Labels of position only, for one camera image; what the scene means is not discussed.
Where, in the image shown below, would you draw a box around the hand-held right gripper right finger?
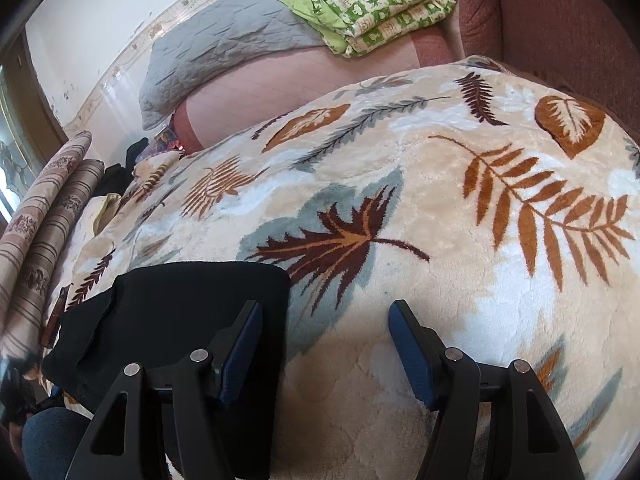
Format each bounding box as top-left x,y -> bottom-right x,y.
388,299 -> 586,480

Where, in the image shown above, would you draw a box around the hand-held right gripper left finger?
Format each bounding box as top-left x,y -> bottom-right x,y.
70,300 -> 264,480

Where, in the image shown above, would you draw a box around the black pants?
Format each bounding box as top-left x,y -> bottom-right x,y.
42,261 -> 292,480

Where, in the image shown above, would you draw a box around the cream leaf print blanket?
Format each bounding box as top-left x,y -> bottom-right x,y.
0,56 -> 640,480

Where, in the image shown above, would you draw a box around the small brown object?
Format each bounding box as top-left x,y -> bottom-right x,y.
39,286 -> 69,347

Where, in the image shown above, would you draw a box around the cream cloth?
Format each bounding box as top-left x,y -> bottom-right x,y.
92,192 -> 124,235

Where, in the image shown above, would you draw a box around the dark blue cloth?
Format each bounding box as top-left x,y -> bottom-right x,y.
21,406 -> 91,480

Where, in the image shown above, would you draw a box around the black clothes pile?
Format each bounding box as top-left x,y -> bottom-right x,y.
94,137 -> 151,197

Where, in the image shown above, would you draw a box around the colourful small packet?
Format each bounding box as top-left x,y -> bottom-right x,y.
154,127 -> 185,152

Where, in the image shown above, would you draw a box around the grey quilted blanket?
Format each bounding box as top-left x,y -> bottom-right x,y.
137,0 -> 332,132

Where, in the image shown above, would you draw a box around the green patterned quilt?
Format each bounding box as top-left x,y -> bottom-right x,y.
262,0 -> 465,59

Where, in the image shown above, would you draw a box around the pink maroon sofa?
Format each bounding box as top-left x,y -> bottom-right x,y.
169,0 -> 640,155

